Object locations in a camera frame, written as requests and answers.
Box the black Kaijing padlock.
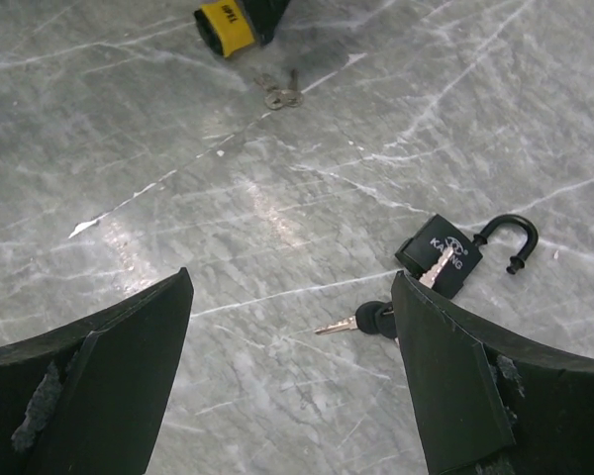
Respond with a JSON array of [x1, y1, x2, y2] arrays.
[[395, 214, 539, 299]]

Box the yellow padlock keys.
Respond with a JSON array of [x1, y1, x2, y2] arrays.
[[255, 68, 304, 111]]

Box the yellow padlock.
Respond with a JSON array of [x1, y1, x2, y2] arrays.
[[194, 0, 255, 58]]

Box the black padlock keys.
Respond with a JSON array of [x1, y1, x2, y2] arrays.
[[314, 246, 454, 341]]

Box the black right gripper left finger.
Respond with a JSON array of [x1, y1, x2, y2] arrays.
[[0, 269, 194, 474]]

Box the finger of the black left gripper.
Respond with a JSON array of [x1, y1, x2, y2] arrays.
[[242, 0, 290, 46]]

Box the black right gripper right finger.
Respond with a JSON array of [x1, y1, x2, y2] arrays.
[[391, 272, 594, 474]]

